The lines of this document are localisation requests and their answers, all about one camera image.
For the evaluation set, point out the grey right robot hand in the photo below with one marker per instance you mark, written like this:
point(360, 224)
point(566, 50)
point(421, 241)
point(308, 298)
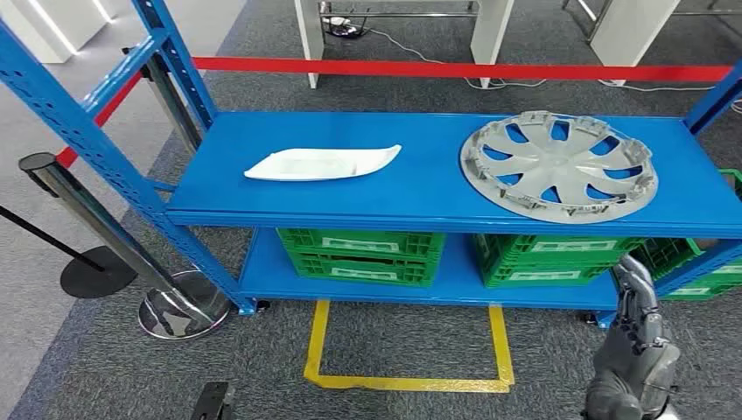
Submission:
point(632, 371)

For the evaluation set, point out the silver grey wheel hubcap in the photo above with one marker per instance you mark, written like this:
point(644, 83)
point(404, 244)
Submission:
point(556, 168)

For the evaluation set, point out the blue steel shelf rack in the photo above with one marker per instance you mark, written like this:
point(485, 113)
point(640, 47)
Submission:
point(406, 174)

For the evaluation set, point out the white plastic trim part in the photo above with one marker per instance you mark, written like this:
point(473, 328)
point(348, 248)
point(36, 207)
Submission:
point(319, 163)

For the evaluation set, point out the red barrier belt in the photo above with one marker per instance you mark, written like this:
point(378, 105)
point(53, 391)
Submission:
point(464, 69)
point(65, 157)

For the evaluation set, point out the white table with metal bar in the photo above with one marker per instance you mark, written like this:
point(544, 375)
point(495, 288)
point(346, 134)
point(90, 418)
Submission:
point(493, 29)

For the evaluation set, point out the power strip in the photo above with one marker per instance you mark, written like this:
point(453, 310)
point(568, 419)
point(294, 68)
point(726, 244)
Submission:
point(345, 26)

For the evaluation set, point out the white table with metal frame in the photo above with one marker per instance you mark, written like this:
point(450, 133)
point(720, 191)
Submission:
point(629, 29)

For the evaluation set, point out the chrome stanchion post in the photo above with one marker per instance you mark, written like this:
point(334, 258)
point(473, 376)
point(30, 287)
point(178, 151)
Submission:
point(174, 110)
point(185, 313)

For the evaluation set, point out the black stanchion post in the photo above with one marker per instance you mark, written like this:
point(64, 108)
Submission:
point(98, 272)

